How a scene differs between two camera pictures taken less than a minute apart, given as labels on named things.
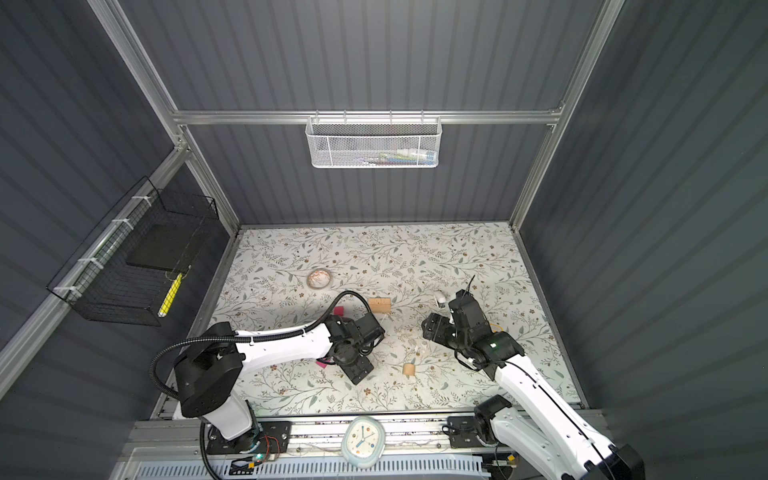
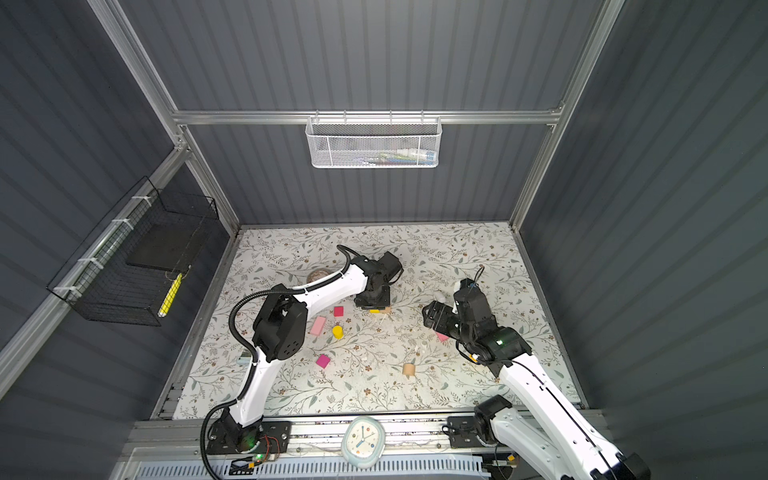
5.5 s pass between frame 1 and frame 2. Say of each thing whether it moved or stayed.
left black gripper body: moved
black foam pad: stayed
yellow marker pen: stayed
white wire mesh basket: stayed
